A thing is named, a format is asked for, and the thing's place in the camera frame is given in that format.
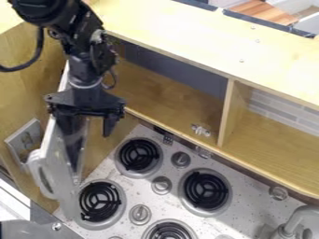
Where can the tap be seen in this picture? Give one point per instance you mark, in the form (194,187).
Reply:
(297,222)

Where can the toy stove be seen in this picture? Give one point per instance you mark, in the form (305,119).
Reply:
(166,186)

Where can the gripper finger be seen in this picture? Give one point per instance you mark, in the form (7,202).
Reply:
(71,133)
(110,124)

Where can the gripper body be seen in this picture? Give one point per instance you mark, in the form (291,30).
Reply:
(85,102)

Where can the grey plastic holder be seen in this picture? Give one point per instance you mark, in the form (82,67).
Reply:
(24,140)

